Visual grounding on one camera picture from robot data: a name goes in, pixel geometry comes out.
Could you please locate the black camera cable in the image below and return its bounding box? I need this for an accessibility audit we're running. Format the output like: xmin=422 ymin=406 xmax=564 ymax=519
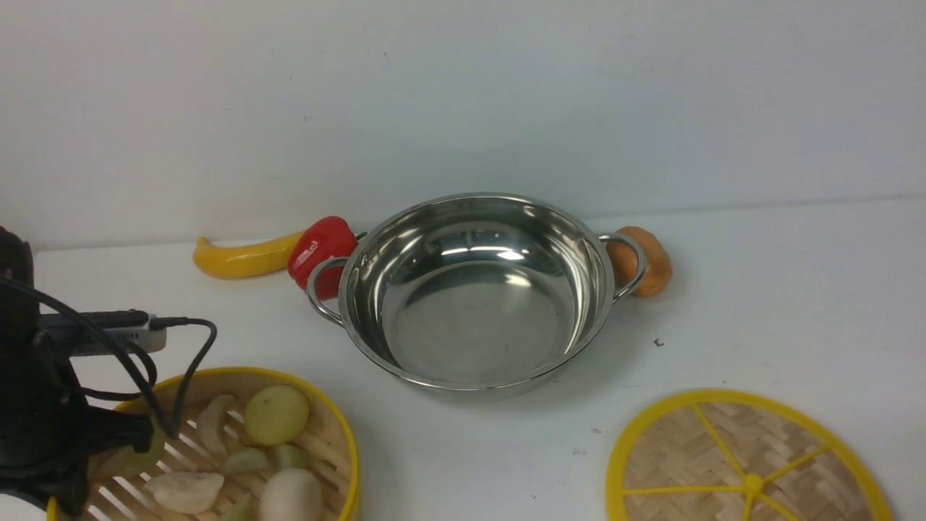
xmin=0 ymin=278 xmax=218 ymax=439

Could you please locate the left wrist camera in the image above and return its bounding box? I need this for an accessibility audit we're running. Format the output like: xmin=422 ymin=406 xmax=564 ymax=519
xmin=38 ymin=310 xmax=166 ymax=357

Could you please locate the pale dumpling near rim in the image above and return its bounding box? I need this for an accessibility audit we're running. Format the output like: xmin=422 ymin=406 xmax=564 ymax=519
xmin=196 ymin=394 xmax=236 ymax=456

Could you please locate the bamboo steamer lid yellow frame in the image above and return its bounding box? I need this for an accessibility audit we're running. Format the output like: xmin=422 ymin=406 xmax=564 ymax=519
xmin=604 ymin=389 xmax=894 ymax=520

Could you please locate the orange-brown potato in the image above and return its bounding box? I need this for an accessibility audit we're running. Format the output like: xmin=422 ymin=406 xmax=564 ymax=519
xmin=606 ymin=226 xmax=674 ymax=299

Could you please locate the red bell pepper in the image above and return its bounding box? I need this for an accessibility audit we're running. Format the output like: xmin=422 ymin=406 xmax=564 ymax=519
xmin=287 ymin=216 xmax=360 ymax=291

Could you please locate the white round bun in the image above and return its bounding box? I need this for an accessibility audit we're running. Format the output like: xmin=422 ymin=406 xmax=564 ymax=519
xmin=258 ymin=468 xmax=324 ymax=520

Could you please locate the bamboo steamer basket yellow rim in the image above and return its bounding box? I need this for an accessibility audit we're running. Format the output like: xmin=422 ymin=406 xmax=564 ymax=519
xmin=76 ymin=367 xmax=361 ymax=520

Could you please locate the stainless steel pot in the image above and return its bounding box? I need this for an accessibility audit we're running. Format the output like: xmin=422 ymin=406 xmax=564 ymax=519
xmin=305 ymin=192 xmax=647 ymax=394

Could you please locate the green dumpling centre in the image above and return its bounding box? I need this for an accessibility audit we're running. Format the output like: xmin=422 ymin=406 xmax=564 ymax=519
xmin=219 ymin=447 xmax=273 ymax=475

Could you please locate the yellow-green round bun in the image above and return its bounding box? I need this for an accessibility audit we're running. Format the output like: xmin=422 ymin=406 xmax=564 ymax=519
xmin=242 ymin=385 xmax=310 ymax=446

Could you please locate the small green dumpling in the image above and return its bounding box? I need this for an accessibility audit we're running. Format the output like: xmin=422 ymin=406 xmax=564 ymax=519
xmin=272 ymin=443 xmax=310 ymax=470

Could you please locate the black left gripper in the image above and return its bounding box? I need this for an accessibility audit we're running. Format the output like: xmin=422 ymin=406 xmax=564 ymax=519
xmin=1 ymin=229 xmax=155 ymax=517

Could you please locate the yellow banana-shaped squash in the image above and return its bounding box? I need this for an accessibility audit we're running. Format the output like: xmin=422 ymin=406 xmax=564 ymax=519
xmin=192 ymin=232 xmax=303 ymax=280

